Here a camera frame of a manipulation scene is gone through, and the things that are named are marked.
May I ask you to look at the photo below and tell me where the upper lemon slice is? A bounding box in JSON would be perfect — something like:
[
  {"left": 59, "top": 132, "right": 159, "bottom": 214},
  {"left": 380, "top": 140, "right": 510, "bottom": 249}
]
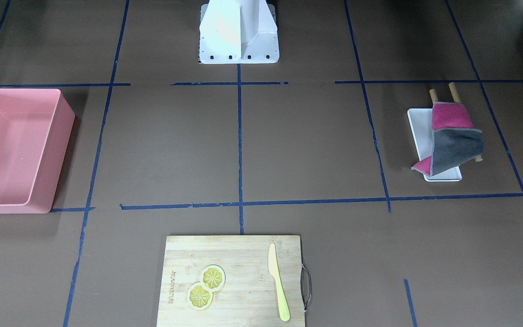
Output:
[{"left": 201, "top": 264, "right": 226, "bottom": 292}]

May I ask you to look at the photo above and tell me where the lower lemon slice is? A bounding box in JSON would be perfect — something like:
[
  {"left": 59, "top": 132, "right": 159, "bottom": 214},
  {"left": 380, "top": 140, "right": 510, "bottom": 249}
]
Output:
[{"left": 186, "top": 282, "right": 214, "bottom": 311}]

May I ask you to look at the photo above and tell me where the bamboo cutting board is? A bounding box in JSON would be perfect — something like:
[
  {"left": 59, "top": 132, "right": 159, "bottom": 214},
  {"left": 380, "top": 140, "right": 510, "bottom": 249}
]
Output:
[{"left": 156, "top": 235, "right": 306, "bottom": 327}]

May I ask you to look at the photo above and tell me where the yellow plastic knife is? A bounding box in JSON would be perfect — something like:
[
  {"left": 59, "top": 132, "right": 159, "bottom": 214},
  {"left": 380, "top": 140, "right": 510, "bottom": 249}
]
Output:
[{"left": 267, "top": 243, "right": 291, "bottom": 322}]

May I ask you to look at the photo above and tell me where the lemon slice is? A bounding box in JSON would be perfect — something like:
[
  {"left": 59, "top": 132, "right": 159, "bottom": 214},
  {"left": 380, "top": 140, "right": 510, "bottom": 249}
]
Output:
[
  {"left": 201, "top": 264, "right": 226, "bottom": 292},
  {"left": 186, "top": 282, "right": 214, "bottom": 311}
]

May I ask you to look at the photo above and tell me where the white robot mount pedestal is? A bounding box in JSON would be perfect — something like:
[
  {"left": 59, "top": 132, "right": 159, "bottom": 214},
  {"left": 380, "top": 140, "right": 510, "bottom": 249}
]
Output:
[{"left": 198, "top": 0, "right": 280, "bottom": 64}]

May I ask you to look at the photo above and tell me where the pink plastic bin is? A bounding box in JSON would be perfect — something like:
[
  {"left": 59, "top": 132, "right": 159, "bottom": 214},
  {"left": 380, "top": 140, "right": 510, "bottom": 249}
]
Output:
[{"left": 0, "top": 88, "right": 75, "bottom": 214}]

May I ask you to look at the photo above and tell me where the pink and grey cloth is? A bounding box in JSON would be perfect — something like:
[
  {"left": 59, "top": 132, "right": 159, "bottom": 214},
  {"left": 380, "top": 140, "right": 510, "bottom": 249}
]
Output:
[{"left": 411, "top": 102, "right": 485, "bottom": 177}]

